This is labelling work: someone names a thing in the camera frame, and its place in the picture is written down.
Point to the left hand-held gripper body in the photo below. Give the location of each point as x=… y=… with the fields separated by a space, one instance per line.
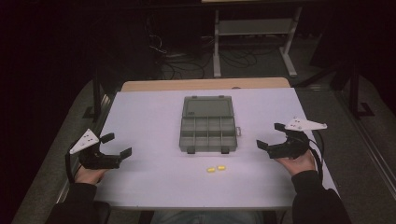
x=93 y=160

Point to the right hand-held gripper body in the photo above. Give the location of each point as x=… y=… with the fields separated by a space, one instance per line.
x=292 y=147

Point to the person's left hand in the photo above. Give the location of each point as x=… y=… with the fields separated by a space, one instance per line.
x=88 y=176

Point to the person's right hand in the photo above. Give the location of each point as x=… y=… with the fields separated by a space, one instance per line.
x=299 y=165

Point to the black metal stand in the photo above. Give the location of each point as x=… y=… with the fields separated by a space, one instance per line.
x=95 y=96
x=358 y=93

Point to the yellow capsule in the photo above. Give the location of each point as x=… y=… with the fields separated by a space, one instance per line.
x=211 y=170
x=221 y=167

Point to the grey plastic compartment box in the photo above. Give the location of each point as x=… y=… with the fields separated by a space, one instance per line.
x=208 y=130

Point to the wooden table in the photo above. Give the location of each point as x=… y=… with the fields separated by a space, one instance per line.
x=202 y=84

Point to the white metal desk frame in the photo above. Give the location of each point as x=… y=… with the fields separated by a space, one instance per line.
x=255 y=28

